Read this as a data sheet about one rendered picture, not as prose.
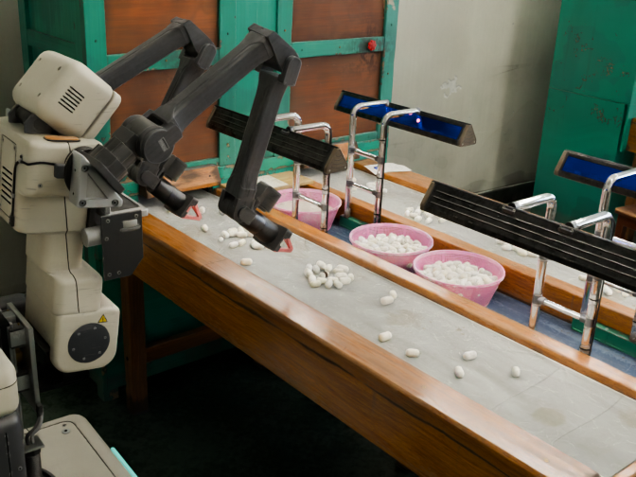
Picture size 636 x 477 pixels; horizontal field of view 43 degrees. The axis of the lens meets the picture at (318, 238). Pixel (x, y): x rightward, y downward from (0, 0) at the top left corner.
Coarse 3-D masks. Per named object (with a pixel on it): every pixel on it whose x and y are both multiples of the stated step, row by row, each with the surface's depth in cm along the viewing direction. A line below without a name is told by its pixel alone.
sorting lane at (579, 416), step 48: (288, 288) 223; (336, 288) 224; (384, 288) 226; (432, 336) 200; (480, 336) 202; (480, 384) 180; (528, 384) 181; (576, 384) 182; (528, 432) 164; (576, 432) 165; (624, 432) 165
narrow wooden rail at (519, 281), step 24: (336, 192) 297; (336, 216) 295; (360, 216) 285; (384, 216) 275; (456, 240) 256; (504, 264) 239; (504, 288) 241; (528, 288) 234; (552, 288) 227; (576, 288) 226; (552, 312) 229; (600, 312) 217; (624, 312) 212
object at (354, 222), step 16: (352, 112) 273; (400, 112) 266; (416, 112) 270; (352, 128) 275; (384, 128) 263; (352, 144) 277; (384, 144) 265; (352, 160) 279; (384, 160) 267; (352, 176) 282; (368, 192) 276; (352, 224) 285
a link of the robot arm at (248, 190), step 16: (288, 64) 185; (272, 80) 188; (288, 80) 187; (256, 96) 191; (272, 96) 190; (256, 112) 191; (272, 112) 192; (256, 128) 192; (272, 128) 194; (240, 144) 196; (256, 144) 193; (240, 160) 195; (256, 160) 195; (240, 176) 195; (256, 176) 198; (224, 192) 199; (240, 192) 196; (224, 208) 199
